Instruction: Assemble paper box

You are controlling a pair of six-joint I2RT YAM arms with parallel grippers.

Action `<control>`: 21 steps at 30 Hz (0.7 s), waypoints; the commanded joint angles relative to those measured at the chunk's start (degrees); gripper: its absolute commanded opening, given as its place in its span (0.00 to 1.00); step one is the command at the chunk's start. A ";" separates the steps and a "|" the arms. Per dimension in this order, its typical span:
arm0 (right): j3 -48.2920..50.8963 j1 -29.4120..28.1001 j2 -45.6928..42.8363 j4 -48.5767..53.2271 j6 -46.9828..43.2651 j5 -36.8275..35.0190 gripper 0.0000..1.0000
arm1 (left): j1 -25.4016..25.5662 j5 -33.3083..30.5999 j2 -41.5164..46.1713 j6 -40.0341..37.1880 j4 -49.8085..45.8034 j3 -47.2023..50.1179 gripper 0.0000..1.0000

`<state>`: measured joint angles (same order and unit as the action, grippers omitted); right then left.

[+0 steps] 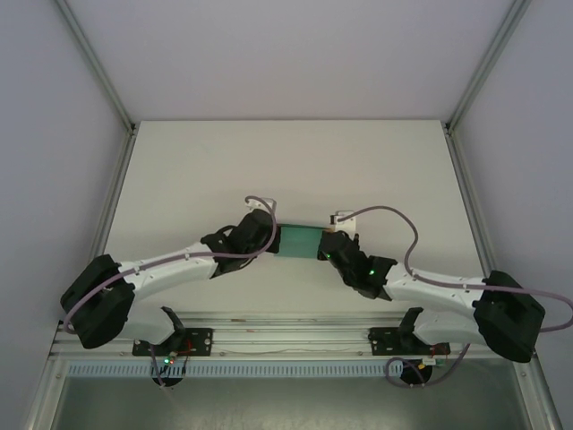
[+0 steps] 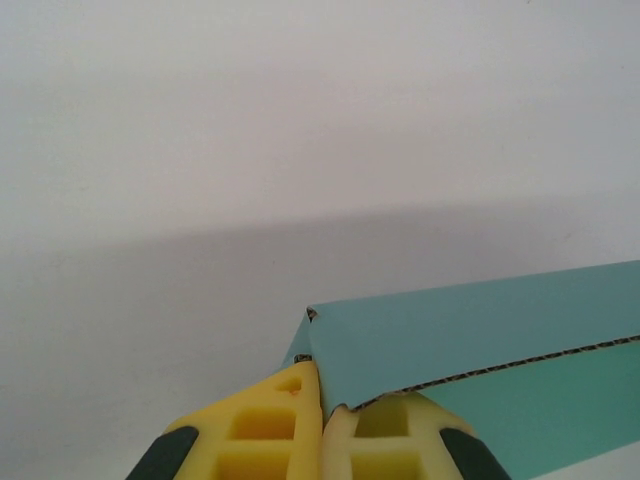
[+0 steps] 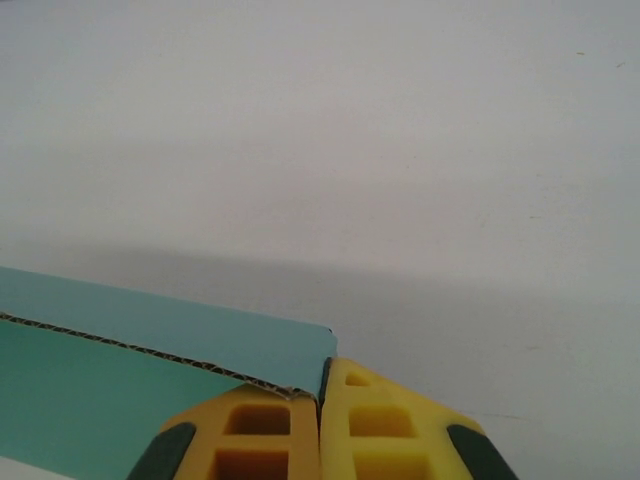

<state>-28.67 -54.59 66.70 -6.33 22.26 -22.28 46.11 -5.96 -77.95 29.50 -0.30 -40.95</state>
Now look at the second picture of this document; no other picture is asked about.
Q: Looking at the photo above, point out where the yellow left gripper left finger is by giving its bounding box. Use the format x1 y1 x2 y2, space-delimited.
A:
132 360 326 480

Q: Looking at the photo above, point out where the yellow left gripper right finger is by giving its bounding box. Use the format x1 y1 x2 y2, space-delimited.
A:
322 392 514 480

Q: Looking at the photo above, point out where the green cardboard box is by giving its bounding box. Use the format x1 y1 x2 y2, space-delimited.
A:
289 259 640 469

